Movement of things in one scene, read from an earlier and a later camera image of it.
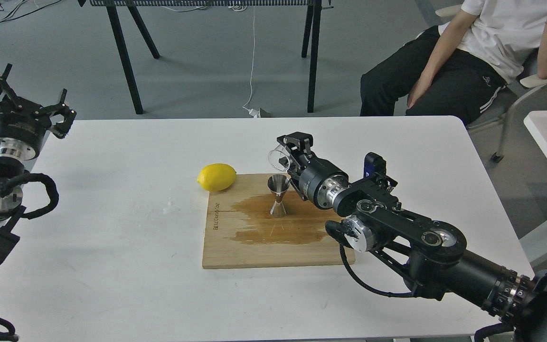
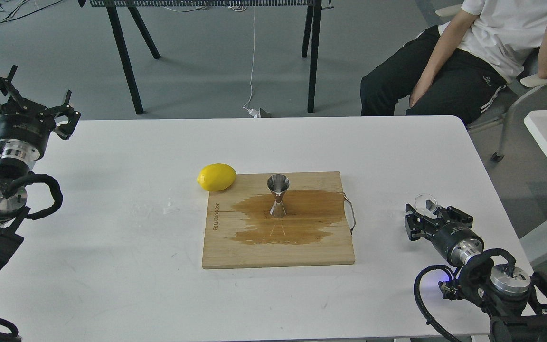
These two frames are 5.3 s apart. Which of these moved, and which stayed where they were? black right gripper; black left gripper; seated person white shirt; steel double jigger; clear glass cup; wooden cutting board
Moved: clear glass cup; black right gripper
Stayed: wooden cutting board; black left gripper; seated person white shirt; steel double jigger
